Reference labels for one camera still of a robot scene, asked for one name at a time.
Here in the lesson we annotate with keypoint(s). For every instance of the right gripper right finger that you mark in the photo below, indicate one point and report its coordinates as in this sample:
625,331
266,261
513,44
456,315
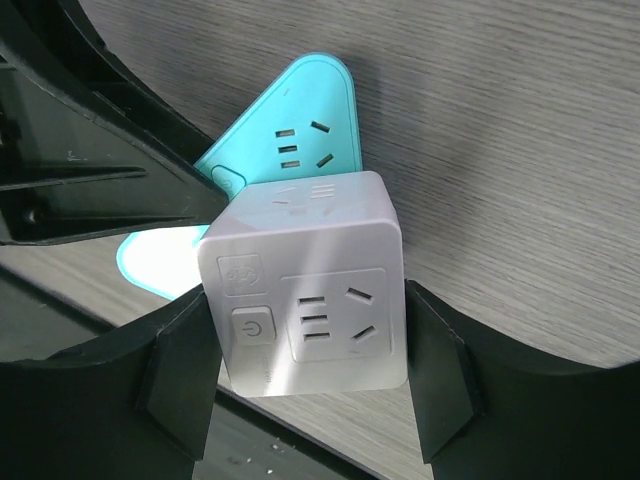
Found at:
490,407

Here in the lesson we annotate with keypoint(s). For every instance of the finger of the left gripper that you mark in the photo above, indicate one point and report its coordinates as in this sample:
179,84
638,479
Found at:
87,149

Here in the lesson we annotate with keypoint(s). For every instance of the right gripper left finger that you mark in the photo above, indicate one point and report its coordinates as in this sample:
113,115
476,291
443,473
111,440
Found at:
133,403

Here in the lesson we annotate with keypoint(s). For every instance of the white cube plug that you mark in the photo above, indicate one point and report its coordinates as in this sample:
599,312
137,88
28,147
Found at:
305,282

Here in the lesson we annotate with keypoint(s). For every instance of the teal triangular socket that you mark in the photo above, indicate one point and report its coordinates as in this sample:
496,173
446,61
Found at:
305,124

